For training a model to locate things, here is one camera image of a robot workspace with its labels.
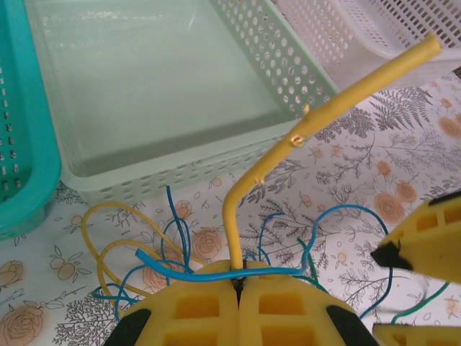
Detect green cable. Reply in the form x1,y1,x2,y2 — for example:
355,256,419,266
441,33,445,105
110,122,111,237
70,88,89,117
297,237,451,325

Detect teal plastic basket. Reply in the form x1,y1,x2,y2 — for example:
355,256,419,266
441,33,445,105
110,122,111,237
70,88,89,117
0,0,62,241

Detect thin yellow cable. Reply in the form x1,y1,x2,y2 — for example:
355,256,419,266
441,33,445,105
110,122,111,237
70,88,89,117
81,201,207,313

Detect mint green plastic basket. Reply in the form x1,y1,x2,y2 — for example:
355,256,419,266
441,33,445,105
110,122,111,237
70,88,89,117
23,0,349,207

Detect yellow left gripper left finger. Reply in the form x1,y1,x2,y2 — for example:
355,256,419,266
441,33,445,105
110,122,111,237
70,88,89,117
104,260,241,346

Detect floral patterned tablecloth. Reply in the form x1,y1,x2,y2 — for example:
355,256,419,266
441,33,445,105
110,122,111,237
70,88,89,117
0,68,461,346

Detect thin blue cable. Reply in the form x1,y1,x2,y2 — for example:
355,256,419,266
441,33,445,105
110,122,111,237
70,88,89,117
158,185,192,275
257,212,289,270
91,261,192,324

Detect thick yellow cable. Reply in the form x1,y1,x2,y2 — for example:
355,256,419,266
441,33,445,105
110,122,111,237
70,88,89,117
222,30,443,272

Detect white plastic basket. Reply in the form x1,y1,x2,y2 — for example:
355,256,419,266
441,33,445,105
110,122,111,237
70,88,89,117
272,0,461,89

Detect thick blue cable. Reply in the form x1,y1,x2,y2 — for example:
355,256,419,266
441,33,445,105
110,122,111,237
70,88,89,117
135,204,395,320

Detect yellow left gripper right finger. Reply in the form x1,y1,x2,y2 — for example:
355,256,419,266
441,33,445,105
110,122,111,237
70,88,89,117
237,262,375,346

